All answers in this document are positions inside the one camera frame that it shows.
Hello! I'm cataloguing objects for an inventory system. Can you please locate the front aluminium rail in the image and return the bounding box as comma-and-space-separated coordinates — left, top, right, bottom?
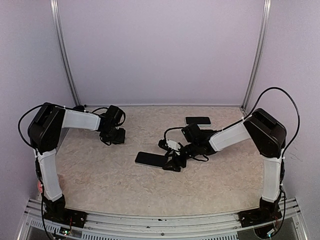
16, 198, 308, 240

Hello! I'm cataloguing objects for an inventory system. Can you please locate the right aluminium frame post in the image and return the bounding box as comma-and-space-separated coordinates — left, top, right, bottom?
241, 0, 272, 111

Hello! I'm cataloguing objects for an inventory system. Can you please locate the aluminium frame post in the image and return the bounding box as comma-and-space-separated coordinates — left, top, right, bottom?
50, 0, 81, 106
241, 0, 272, 111

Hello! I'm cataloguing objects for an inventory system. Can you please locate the light blue phone case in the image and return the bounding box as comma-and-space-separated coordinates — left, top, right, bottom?
184, 116, 213, 128

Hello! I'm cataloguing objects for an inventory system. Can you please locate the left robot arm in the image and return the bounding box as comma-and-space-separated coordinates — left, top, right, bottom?
27, 102, 127, 202

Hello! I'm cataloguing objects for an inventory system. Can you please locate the left aluminium frame post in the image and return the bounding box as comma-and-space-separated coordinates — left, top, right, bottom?
50, 0, 81, 106

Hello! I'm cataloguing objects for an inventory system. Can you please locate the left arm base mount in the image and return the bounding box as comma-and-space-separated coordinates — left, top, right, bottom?
43, 195, 88, 229

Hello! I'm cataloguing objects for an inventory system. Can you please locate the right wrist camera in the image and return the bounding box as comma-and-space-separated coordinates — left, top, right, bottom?
158, 139, 183, 152

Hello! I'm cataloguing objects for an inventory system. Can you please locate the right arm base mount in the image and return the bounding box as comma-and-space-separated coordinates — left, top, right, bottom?
238, 195, 282, 228

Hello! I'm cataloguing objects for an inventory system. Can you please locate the red patterned round coaster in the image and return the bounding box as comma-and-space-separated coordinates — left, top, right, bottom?
37, 181, 43, 194

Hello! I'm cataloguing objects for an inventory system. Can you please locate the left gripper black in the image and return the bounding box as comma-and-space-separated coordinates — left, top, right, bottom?
102, 126, 126, 143

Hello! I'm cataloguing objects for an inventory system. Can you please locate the black phone teal edge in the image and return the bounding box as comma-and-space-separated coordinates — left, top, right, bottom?
185, 116, 211, 126

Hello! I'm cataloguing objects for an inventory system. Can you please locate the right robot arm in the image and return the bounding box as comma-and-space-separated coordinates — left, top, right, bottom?
158, 108, 287, 222

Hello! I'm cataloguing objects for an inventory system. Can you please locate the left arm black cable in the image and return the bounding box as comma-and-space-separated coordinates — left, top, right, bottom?
18, 103, 126, 148

